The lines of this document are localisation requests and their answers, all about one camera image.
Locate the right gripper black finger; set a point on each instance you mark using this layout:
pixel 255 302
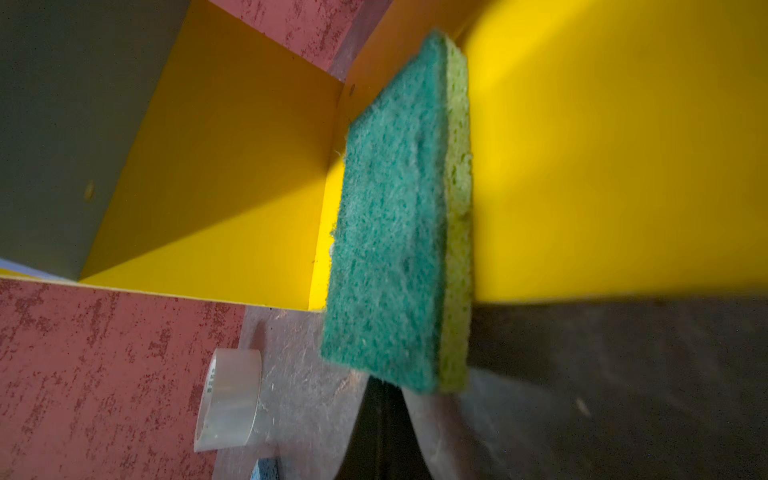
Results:
pixel 383 444

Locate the dark green scouring sponge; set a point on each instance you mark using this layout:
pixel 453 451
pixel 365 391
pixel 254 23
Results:
pixel 400 290

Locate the yellow pink blue shelf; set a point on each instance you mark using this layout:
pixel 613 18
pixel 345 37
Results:
pixel 167 147

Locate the blue sponge far left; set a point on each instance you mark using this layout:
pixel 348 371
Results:
pixel 265 469

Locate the clear tape roll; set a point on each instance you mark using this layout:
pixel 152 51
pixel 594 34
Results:
pixel 229 400

